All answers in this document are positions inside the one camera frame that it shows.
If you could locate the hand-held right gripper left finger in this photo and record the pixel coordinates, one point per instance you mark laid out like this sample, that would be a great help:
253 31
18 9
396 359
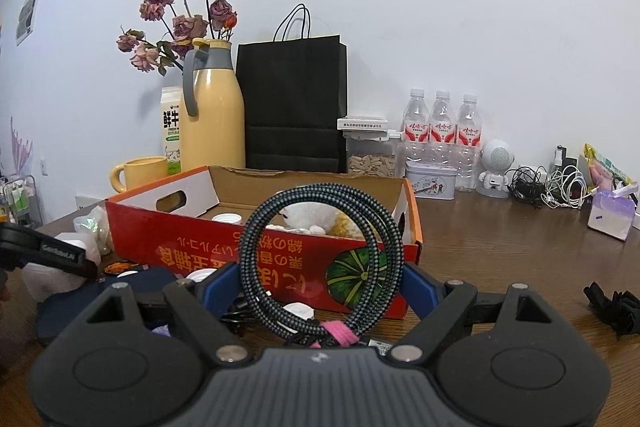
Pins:
220 284

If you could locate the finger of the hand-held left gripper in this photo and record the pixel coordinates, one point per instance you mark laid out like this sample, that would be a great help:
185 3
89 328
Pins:
90 268

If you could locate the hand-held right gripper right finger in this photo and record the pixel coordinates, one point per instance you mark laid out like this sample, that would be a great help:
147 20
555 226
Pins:
415 287

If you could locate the small white bottle cap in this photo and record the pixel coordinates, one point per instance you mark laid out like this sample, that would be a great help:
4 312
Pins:
200 276

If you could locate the red cardboard box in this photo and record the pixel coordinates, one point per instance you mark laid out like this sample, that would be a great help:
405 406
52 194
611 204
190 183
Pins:
200 252

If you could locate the clear plastic bag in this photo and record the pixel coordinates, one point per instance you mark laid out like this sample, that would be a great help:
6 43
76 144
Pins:
92 227

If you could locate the navy zipper pouch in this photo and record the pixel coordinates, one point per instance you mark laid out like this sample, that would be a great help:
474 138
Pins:
65 312

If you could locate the white and yellow alpaca plush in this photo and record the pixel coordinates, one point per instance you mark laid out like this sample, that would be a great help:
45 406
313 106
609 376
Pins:
310 214

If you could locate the orange snack wrapper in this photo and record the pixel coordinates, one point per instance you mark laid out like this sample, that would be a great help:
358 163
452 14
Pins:
120 267

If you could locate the metal storage rack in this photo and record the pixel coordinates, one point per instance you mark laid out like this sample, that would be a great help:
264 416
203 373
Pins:
20 202

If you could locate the small printed metal tin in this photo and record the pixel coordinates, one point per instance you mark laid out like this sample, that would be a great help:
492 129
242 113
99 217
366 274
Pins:
430 182

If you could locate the yellow mug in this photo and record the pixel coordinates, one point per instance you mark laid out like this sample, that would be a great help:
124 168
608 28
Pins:
145 174

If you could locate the clear seed container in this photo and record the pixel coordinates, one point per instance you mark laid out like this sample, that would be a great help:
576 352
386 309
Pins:
372 162

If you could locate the white robot figure speaker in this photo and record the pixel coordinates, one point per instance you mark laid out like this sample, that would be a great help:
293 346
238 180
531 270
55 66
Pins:
495 157

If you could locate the clear water bottle red label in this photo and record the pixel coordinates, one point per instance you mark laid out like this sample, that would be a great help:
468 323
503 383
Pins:
469 132
442 127
416 127

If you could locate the yellow thermos jug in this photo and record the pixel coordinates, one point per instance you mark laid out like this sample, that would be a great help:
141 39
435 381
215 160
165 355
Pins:
215 122

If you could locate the white milk carton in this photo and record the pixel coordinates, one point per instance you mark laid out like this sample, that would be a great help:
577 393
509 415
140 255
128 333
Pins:
171 127

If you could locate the white flat box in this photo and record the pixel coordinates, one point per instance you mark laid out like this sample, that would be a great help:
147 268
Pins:
360 123

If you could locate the black paper bag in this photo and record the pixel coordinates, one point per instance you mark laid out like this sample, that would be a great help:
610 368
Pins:
292 107

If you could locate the black charger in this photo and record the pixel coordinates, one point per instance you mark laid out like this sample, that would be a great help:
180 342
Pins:
565 157

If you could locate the black cloth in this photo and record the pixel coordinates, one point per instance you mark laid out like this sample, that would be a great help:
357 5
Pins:
612 307

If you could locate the purple tissue pack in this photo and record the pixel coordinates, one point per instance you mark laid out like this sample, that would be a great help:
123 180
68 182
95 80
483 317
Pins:
612 214

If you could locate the yellow green snack packet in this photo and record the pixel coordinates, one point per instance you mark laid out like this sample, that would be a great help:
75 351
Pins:
605 164

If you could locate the dried pink rose bouquet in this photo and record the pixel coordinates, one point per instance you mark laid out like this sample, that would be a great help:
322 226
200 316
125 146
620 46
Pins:
192 27

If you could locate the purple flower wall sticker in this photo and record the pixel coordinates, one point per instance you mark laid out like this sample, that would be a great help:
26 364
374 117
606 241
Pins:
21 152

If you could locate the framed wall picture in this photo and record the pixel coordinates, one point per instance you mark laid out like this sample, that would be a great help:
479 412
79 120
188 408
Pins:
27 17

